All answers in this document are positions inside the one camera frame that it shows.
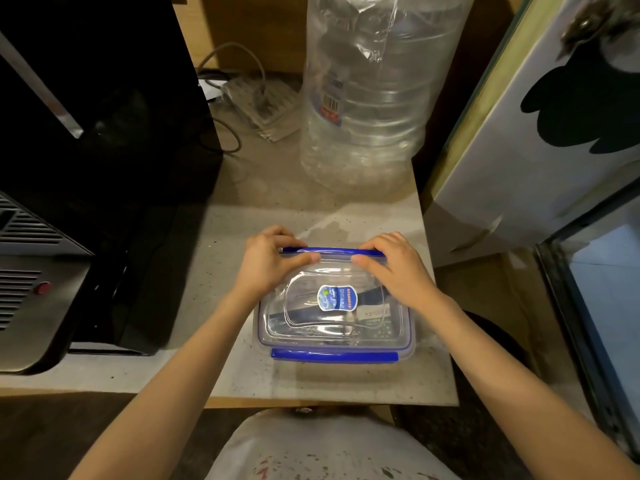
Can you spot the person's left hand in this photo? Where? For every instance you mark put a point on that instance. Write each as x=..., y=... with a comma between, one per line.
x=265, y=269

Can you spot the person's right hand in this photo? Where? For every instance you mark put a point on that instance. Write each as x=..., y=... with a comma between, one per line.
x=405, y=274

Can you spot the bundle of black sticks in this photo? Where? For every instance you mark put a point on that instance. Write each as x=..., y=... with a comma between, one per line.
x=372, y=294

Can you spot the clear plastic lid blue rim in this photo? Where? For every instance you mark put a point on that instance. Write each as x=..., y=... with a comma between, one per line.
x=310, y=274

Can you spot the clear plastic container with blue clips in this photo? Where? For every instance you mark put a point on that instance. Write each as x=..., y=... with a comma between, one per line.
x=335, y=355

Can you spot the white cabinet with black print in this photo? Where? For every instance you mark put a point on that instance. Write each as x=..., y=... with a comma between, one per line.
x=500, y=179

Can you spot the person's right forearm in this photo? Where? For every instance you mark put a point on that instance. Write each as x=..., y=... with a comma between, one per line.
x=525, y=384

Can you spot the person's left forearm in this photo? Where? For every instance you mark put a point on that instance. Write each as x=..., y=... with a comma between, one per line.
x=175, y=389

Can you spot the white power strip with cable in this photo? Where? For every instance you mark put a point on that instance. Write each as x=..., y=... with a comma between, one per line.
x=270, y=107

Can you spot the dark framed glass tank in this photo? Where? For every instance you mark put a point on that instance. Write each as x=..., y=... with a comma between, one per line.
x=565, y=319

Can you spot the large clear water bottle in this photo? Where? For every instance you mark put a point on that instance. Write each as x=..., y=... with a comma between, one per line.
x=380, y=104

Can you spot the black glossy appliance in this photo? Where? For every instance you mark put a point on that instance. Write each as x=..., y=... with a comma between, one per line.
x=125, y=154

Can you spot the white paper slip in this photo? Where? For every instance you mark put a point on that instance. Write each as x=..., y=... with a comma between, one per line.
x=211, y=90

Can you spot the white speckled garment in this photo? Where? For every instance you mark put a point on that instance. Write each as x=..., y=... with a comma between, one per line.
x=330, y=454

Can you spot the silver vented appliance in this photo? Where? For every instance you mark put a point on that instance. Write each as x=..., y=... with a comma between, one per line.
x=35, y=319

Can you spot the metal latch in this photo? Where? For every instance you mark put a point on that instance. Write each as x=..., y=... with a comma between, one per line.
x=590, y=22

